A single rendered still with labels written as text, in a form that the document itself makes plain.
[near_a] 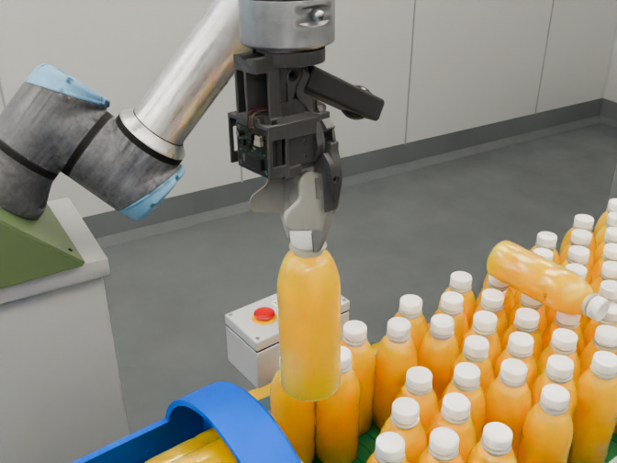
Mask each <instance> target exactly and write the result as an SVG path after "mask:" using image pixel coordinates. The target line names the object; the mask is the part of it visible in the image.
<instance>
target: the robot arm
mask: <svg viewBox="0 0 617 463"><path fill-rule="evenodd" d="M334 41H335V0H213V1H212V2H211V4H210V5H209V7H208V8H207V10H206V11H205V13H204V14H203V15H202V17H201V18H200V19H199V20H198V21H197V23H196V25H195V26H194V27H193V29H192V30H191V32H190V33H189V34H188V36H187V37H186V39H185V40H184V42H183V43H182V45H181V46H180V47H179V49H178V50H177V52H176V53H175V54H174V56H173V58H172V59H171V60H170V61H169V62H168V64H167V65H166V66H165V68H164V69H163V71H162V72H161V74H160V75H159V77H158V78H157V79H156V81H155V82H154V84H153V85H152V86H151V88H150V90H149V91H148V92H147V94H146V95H145V97H144V98H143V99H142V100H141V102H140V103H139V104H138V106H137V107H135V108H131V109H123V110H121V111H120V113H119V114H118V116H117V117H115V116H113V115H112V114H110V113H109V112H108V111H107V108H108V107H109V106H110V101H109V100H108V99H107V98H105V97H104V96H102V95H101V94H99V93H97V92H96V91H95V90H94V89H92V88H90V87H89V86H87V85H85V84H83V83H82V82H80V81H78V80H77V79H75V78H73V77H72V76H70V75H69V74H67V73H65V72H64V71H62V70H60V69H58V68H57V67H55V66H53V65H51V64H49V63H42V64H40V65H38V66H37V67H36V69H35V70H34V71H33V72H32V73H31V74H30V75H29V76H28V78H26V79H25V80H24V81H25V82H23V84H22V85H21V86H20V87H19V88H18V90H17V91H16V93H15V94H14V95H13V97H12V98H11V100H10V101H9V102H8V104H7V105H6V107H5V108H4V109H3V111H2V112H1V114H0V208H2V209H4V210H6V211H8V212H10V213H13V214H15V215H17V216H18V217H21V218H24V219H27V220H38V219H39V217H40V216H41V215H42V213H43V212H44V210H45V208H46V205H47V201H48V197H49V193H50V188H51V185H52V182H53V181H54V179H55V178H56V177H57V175H58V174H59V173H60V172H62V173H64V174H65V175H67V176H68V177H70V178H71V179H72V180H73V181H75V182H76V183H78V184H79V185H80V186H82V187H84V188H85V189H87V190H88V191H89V192H91V193H92V194H94V195H95V196H97V197H98V198H100V199H101V200H103V201H104V202H106V203H107V204H108V205H109V206H110V207H112V208H113V209H115V210H116V211H117V212H120V213H122V214H124V215H125V216H127V217H129V218H130V219H132V220H143V219H145V218H146V217H147V216H148V215H149V214H150V213H151V212H152V211H153V210H154V209H155V208H156V207H157V206H158V205H159V204H160V203H161V202H162V201H163V199H164V198H165V197H166V196H167V195H168V194H169V192H170V191H171V190H172V189H173V188H174V186H175V185H176V184H177V182H178V181H179V180H180V179H181V177H182V176H183V175H184V173H185V168H184V166H183V165H181V164H180V163H181V162H182V161H183V159H184V158H185V148H184V141H185V139H186V138H187V136H188V135H189V134H190V132H191V131H192V130H193V128H194V127H195V126H196V124H197V123H198V121H200V120H201V118H202V117H203V116H204V114H205V113H206V112H207V110H208V109H209V107H210V106H211V105H212V103H213V102H214V101H215V99H216V98H217V97H218V95H219V94H220V92H221V91H222V90H223V88H224V87H225V86H226V84H227V83H228V82H229V80H230V79H231V77H232V76H233V75H234V77H235V93H236V108H237V111H232V112H228V122H229V137H230V162H231V163H235V162H239V166H241V167H243V168H246V169H248V170H250V171H252V172H254V173H256V174H258V175H261V176H263V177H265V178H267V181H266V183H265V185H264V186H263V187H261V188H260V189H259V190H258V191H256V192H255V193H254V194H253V195H252V196H251V198H250V208H251V210H252V211H254V212H280V214H281V218H282V222H283V225H284V228H285V231H286V236H287V238H289V239H290V231H312V233H311V238H312V246H313V252H314V253H317V252H319V251H320V250H321V248H322V246H323V244H324V243H325V241H326V239H327V236H328V234H329V231H330V229H331V225H332V222H333V219H334V214H335V210H336V209H337V208H338V205H339V199H340V194H341V189H342V162H341V157H340V154H339V142H338V141H336V136H335V130H334V129H335V125H334V124H333V122H332V120H331V118H330V111H327V110H326V105H325V104H327V105H329V106H332V107H335V108H337V109H339V110H341V111H342V113H343V114H344V115H345V116H346V117H347V118H349V119H354V120H359V119H371V120H373V121H377V120H379V118H380V115H381V112H382V109H383V107H384V105H385V101H384V100H383V99H382V98H380V97H378V96H375V95H373V94H372V93H371V92H370V91H369V90H368V89H367V88H366V87H364V86H361V85H352V84H350V83H348V82H346V81H344V80H343V79H341V78H339V77H337V76H335V75H333V74H331V73H327V72H325V71H323V70H321V69H320V68H318V67H316V66H314V65H317V64H320V63H323V62H325V46H328V45H330V44H332V43H333V42H334ZM322 102H323V103H322ZM324 103H325V104H324ZM233 126H236V135H237V145H238V150H237V151H234V137H233ZM310 167H314V172H312V171H304V169H307V168H310Z"/></svg>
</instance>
